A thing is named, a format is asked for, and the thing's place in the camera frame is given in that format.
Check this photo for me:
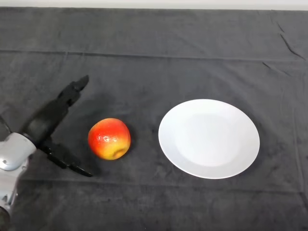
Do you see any black table cloth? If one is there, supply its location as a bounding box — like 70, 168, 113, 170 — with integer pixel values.
0, 6, 308, 231

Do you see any white round plate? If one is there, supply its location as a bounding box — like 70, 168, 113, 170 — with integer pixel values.
158, 99, 261, 180

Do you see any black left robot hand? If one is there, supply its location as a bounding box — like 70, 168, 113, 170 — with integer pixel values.
22, 75, 94, 178

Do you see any red yellow apple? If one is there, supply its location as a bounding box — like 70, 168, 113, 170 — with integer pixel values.
87, 117, 132, 160

